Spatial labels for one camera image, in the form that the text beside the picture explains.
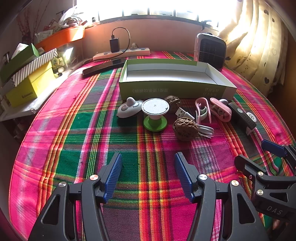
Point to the orange plastic bin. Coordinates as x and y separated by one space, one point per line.
62 38

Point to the green white round stand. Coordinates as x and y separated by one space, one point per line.
155 107

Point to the brown walnut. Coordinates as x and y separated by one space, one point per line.
173 103
185 129

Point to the small grey heater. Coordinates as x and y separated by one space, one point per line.
210 51

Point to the clear plastic box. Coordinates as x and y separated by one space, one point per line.
68 53

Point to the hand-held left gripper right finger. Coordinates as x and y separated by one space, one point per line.
182 176

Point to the black window latch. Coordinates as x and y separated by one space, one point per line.
206 23

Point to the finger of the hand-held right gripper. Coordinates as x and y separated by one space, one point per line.
274 147
252 169

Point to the white plug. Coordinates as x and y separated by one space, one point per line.
133 45

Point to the grey round ball gadget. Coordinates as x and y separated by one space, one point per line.
223 101

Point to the black rectangular gadget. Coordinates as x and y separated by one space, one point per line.
240 117

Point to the pile of papers and bags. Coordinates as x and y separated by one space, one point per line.
67 20

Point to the beige power strip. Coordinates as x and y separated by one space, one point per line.
120 54

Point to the green white cardboard box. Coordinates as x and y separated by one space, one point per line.
161 89

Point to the striped box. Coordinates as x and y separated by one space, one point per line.
34 64

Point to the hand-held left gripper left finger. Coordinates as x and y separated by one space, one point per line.
114 176

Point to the barred window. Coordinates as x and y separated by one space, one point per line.
161 7

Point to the small green white card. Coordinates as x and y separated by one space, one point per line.
57 62

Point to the dried red branches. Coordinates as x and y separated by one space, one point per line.
26 25

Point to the cream heart print curtain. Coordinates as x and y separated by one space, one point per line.
259 46

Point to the pink plastic clip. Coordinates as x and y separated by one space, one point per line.
225 113
200 103

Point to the black charger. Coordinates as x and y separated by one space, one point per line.
114 45

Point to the white oval knob gadget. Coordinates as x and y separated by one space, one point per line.
128 110

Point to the yellow box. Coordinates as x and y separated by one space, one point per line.
30 88

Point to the black phone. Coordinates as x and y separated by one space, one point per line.
101 68

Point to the white side ledge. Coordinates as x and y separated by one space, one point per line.
23 111

